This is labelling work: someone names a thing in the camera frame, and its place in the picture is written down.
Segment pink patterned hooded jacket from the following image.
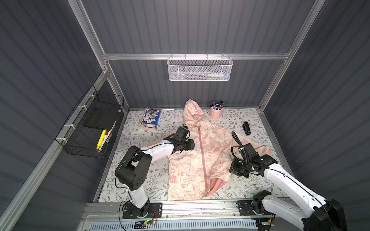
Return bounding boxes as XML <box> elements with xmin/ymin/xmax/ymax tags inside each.
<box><xmin>147</xmin><ymin>99</ymin><xmax>272</xmax><ymax>201</ymax></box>

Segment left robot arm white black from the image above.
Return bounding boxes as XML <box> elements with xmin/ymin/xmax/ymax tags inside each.
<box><xmin>115</xmin><ymin>125</ymin><xmax>195</xmax><ymax>217</ymax></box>

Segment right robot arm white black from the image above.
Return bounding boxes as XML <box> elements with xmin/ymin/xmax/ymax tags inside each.
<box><xmin>229</xmin><ymin>132</ymin><xmax>347</xmax><ymax>231</ymax></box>

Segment pink pen cup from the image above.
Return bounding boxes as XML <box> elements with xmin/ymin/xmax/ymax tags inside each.
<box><xmin>209</xmin><ymin>107</ymin><xmax>223</xmax><ymax>120</ymax></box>

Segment pens in pink cup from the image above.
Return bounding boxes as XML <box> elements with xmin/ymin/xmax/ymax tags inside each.
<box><xmin>211</xmin><ymin>101</ymin><xmax>225</xmax><ymax>111</ymax></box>

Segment blue sticker book pack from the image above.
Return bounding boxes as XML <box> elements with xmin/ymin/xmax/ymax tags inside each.
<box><xmin>139</xmin><ymin>108</ymin><xmax>161</xmax><ymax>131</ymax></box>

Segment white tube in mesh basket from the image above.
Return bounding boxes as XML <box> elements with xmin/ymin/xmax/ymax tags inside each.
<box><xmin>207</xmin><ymin>72</ymin><xmax>229</xmax><ymax>80</ymax></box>

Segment yellow highlighter marker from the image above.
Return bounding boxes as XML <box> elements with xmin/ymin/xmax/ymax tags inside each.
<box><xmin>96</xmin><ymin>130</ymin><xmax>107</xmax><ymax>150</ymax></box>

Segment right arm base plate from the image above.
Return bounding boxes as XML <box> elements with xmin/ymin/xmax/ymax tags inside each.
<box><xmin>236</xmin><ymin>199</ymin><xmax>272</xmax><ymax>216</ymax></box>

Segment white wire mesh basket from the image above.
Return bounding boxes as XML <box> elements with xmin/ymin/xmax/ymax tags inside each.
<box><xmin>167</xmin><ymin>55</ymin><xmax>233</xmax><ymax>81</ymax></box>

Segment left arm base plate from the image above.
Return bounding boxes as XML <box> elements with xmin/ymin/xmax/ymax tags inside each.
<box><xmin>121</xmin><ymin>202</ymin><xmax>163</xmax><ymax>219</ymax></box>

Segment black wire wall basket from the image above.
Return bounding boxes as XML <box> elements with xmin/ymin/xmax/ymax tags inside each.
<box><xmin>56</xmin><ymin>88</ymin><xmax>125</xmax><ymax>158</ymax></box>

